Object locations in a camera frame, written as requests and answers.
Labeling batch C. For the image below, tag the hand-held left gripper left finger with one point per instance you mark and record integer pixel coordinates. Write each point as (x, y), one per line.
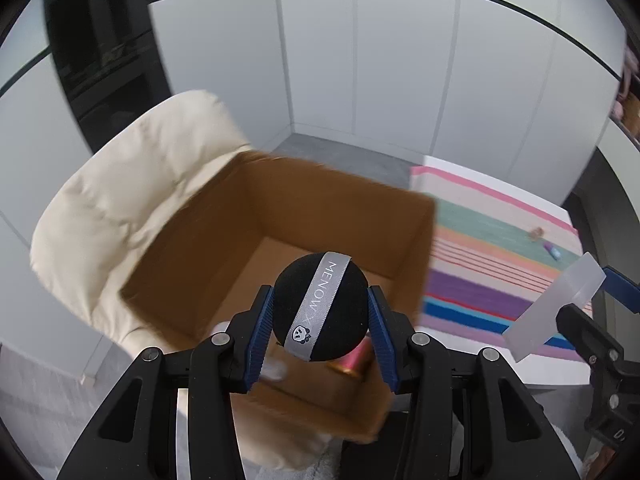
(259, 345)

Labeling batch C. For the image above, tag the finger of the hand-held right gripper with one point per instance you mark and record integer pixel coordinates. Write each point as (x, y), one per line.
(582, 330)
(622, 287)

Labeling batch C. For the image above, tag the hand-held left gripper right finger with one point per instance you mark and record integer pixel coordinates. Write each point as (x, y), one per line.
(382, 345)

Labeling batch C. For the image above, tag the small blue purple tube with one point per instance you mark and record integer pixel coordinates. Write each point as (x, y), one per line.
(553, 251)

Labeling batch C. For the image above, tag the brown cardboard box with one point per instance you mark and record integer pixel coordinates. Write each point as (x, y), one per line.
(320, 210)

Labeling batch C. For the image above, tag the black round makeup puff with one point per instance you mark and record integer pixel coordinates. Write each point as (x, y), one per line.
(340, 325)

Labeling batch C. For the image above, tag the striped colourful table cloth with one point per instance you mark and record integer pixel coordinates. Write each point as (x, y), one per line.
(480, 270)

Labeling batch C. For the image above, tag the red metallic tube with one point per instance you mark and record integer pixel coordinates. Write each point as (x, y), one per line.
(352, 362)

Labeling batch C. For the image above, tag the clear bottle with peach cap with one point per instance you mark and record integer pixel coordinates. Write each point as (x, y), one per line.
(537, 232)

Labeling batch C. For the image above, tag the frosted translucent plastic container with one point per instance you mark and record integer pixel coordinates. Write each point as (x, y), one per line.
(555, 305)

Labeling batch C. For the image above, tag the background shelf with items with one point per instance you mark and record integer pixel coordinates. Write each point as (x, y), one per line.
(627, 105)

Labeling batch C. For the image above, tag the cream cushioned chair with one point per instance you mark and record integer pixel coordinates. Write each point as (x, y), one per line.
(130, 200)

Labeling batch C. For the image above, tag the dark glass cabinet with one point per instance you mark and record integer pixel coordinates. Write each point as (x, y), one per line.
(100, 60)

